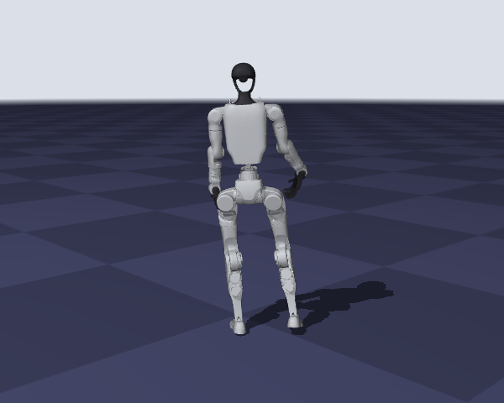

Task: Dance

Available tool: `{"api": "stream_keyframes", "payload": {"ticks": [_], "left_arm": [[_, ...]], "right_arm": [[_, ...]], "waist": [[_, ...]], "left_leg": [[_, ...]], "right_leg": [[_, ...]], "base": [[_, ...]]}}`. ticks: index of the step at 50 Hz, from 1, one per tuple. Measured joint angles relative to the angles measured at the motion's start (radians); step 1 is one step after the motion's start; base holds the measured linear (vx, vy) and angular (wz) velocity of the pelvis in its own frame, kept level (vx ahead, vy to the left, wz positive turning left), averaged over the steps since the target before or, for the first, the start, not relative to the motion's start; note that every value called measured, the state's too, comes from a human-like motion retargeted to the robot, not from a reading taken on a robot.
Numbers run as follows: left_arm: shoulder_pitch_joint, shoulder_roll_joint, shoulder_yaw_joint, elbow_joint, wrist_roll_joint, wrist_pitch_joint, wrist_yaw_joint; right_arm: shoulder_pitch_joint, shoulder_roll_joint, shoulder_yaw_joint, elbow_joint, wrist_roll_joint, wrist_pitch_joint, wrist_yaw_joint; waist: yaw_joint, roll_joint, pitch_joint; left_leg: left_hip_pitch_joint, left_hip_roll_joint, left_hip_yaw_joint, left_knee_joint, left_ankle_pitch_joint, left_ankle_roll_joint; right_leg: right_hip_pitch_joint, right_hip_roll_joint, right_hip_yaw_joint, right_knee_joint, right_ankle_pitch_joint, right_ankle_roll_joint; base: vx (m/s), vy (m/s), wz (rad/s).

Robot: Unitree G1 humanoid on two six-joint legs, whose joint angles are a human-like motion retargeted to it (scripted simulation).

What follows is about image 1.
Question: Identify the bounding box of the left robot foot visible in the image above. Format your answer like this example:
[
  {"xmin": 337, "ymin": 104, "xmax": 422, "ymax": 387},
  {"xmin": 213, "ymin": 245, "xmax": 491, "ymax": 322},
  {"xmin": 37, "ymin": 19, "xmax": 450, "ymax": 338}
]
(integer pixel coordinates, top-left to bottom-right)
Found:
[{"xmin": 229, "ymin": 317, "xmax": 246, "ymax": 334}]

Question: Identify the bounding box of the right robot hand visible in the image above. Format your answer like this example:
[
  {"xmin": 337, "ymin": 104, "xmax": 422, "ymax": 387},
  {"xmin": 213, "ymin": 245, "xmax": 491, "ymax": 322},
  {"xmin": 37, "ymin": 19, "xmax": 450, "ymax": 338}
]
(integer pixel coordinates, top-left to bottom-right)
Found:
[{"xmin": 284, "ymin": 170, "xmax": 306, "ymax": 198}]

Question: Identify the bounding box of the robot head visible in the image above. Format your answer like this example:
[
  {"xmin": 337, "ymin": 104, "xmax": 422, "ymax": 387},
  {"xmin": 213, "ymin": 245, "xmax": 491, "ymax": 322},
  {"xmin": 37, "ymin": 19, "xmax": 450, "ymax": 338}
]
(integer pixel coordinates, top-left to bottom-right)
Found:
[{"xmin": 231, "ymin": 63, "xmax": 257, "ymax": 105}]

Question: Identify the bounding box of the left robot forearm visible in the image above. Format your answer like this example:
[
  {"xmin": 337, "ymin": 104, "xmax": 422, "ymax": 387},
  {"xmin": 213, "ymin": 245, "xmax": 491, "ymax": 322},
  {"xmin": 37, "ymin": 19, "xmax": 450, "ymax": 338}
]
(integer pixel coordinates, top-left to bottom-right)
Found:
[{"xmin": 207, "ymin": 147, "xmax": 222, "ymax": 195}]

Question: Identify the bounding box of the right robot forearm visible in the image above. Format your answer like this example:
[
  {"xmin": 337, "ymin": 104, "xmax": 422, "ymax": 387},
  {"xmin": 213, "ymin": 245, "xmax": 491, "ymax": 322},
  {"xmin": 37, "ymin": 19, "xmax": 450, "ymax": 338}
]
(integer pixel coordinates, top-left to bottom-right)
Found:
[{"xmin": 284, "ymin": 140, "xmax": 307, "ymax": 176}]

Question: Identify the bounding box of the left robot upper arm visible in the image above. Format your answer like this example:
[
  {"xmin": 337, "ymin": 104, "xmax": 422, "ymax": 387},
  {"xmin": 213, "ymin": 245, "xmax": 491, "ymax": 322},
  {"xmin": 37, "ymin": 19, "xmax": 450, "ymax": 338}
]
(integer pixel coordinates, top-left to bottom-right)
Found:
[{"xmin": 207, "ymin": 107, "xmax": 224, "ymax": 160}]

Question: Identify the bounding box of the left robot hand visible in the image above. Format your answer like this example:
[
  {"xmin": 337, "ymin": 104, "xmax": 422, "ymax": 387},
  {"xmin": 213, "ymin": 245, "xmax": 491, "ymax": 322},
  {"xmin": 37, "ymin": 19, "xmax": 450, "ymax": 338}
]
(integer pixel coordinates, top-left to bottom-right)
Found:
[{"xmin": 211, "ymin": 186, "xmax": 222, "ymax": 212}]

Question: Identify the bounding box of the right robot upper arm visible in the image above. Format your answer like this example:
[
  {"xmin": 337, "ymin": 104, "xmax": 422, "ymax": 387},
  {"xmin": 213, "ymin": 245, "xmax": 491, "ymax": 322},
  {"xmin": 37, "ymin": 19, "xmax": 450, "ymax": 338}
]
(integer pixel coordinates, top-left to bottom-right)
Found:
[{"xmin": 265, "ymin": 104, "xmax": 290, "ymax": 154}]

